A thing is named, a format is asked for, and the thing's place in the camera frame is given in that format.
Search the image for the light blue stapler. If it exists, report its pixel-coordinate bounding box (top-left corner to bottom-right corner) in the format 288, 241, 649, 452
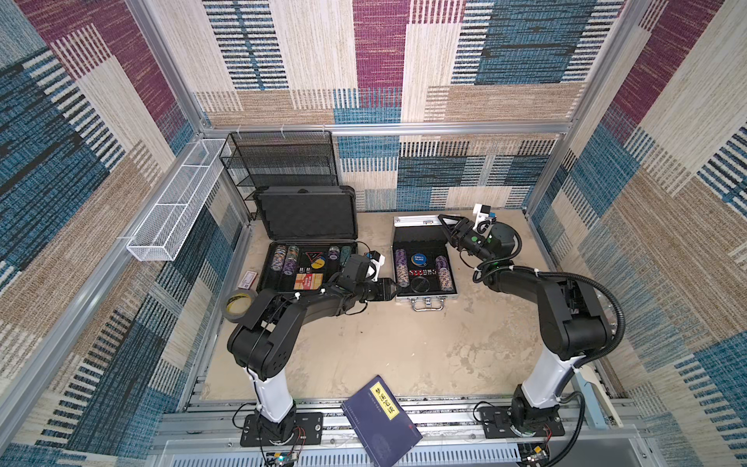
572, 366, 624, 430

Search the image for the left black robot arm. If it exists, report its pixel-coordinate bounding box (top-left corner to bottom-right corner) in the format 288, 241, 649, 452
223, 251, 397, 426

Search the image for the blue round dealer button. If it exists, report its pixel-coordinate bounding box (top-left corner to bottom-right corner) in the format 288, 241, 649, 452
410, 253, 428, 268

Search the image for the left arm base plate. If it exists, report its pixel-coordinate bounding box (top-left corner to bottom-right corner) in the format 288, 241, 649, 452
239, 412, 324, 448

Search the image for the white mesh wall basket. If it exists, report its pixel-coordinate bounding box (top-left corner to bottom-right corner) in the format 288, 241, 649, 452
126, 139, 225, 262

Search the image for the large black poker case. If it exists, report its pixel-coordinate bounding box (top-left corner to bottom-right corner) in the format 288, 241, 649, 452
253, 186, 358, 295

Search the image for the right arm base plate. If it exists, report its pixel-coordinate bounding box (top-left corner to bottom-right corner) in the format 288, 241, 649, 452
473, 404, 566, 439

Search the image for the multicolour poker chip row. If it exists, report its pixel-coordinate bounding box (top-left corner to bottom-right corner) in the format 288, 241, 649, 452
270, 244, 301, 276

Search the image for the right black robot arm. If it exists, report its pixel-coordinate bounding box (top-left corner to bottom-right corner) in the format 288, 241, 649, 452
438, 214, 626, 437

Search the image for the green poker chip row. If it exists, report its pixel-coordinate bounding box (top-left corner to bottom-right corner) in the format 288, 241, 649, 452
340, 245, 352, 267

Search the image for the small pink card packet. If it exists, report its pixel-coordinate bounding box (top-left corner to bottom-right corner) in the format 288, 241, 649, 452
238, 270, 258, 290

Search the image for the left purple chip row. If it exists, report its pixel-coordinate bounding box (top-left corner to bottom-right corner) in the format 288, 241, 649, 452
395, 248, 410, 288

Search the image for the dark blue book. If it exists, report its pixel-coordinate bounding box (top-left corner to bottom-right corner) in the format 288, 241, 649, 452
342, 375, 422, 467

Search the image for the red triangle card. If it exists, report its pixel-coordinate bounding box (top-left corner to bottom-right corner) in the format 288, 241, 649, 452
305, 252, 324, 265

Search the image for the right purple chip row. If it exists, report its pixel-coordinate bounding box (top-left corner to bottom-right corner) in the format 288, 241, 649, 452
435, 255, 455, 293

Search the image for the purple chip row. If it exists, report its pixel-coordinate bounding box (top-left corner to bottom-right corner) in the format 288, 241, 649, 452
435, 255, 455, 293
395, 248, 410, 288

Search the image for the small silver aluminium case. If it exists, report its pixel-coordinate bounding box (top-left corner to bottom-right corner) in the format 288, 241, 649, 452
392, 215, 458, 313

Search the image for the red yellow card deck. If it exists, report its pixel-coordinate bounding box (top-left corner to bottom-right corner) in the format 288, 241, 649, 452
294, 274, 324, 291

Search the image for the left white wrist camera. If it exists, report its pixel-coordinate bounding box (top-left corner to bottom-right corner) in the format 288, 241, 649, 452
365, 250, 386, 282

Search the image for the black wire shelf rack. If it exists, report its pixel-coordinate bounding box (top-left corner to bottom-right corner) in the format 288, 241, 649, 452
219, 130, 340, 220

